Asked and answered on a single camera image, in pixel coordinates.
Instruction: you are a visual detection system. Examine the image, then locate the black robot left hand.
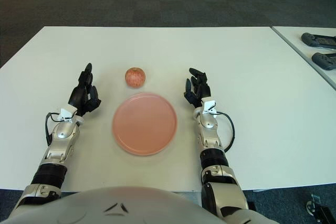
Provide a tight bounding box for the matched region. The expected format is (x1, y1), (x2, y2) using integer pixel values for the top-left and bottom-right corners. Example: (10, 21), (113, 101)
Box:
(67, 62), (102, 117)

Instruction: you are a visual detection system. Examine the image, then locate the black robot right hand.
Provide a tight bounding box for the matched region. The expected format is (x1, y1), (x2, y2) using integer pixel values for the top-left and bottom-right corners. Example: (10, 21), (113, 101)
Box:
(183, 68), (212, 109)

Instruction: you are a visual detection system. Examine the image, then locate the red apple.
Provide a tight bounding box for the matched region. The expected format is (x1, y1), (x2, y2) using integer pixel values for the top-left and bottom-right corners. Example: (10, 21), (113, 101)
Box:
(124, 67), (146, 88)

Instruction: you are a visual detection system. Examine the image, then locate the pink round plate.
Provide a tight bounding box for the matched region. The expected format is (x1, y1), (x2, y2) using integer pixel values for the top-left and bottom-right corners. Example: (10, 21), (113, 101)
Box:
(112, 92), (179, 156)

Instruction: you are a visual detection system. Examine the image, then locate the silver robot torso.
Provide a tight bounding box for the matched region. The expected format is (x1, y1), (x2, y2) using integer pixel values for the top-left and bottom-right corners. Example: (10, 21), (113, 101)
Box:
(0, 186), (279, 224)

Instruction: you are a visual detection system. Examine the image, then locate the grey handheld controller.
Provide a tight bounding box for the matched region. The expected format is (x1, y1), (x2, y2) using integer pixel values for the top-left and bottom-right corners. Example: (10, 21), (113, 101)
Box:
(311, 52), (336, 71)
(301, 32), (336, 50)

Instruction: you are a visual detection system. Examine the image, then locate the black caster wheel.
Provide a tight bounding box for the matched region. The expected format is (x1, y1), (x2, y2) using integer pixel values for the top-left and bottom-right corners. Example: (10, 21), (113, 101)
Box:
(306, 194), (336, 224)

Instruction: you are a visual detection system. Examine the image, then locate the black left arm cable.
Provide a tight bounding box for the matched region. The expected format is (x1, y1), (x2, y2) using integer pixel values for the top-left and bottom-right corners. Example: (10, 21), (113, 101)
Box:
(44, 112), (66, 146)

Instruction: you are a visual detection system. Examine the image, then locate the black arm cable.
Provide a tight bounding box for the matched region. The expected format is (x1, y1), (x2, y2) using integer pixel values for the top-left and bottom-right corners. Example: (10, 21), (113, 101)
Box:
(214, 112), (235, 153)
(44, 112), (66, 146)

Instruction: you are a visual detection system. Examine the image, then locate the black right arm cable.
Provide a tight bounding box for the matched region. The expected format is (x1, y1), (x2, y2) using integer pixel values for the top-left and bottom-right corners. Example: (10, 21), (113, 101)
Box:
(214, 112), (235, 153)

